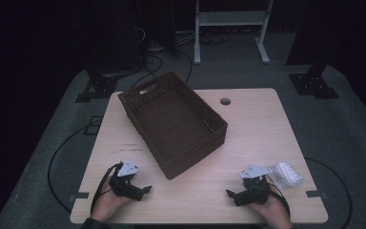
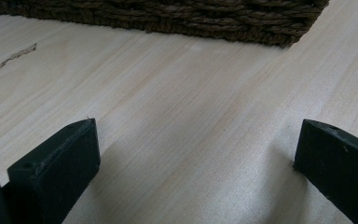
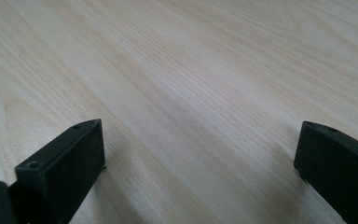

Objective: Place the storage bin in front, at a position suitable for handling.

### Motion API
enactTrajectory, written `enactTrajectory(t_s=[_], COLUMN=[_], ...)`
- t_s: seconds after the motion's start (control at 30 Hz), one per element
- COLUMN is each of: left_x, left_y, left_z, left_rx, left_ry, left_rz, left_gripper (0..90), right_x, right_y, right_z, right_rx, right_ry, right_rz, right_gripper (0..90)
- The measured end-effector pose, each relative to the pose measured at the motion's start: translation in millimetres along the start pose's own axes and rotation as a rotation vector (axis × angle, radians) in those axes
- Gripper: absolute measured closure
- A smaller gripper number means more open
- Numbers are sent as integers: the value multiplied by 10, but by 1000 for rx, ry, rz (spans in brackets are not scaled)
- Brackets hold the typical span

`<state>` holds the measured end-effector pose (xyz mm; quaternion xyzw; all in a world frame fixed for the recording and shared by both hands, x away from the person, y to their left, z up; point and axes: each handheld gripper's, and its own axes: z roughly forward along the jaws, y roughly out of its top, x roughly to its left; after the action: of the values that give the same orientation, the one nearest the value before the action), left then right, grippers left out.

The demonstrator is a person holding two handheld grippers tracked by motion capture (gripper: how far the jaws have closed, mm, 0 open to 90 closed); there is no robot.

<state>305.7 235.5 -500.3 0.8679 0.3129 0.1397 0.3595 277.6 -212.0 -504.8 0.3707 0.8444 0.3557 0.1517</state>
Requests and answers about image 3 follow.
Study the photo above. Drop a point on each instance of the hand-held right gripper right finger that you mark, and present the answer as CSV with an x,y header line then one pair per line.
x,y
338,168

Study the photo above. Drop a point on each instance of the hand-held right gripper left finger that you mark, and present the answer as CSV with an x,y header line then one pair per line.
x,y
59,174

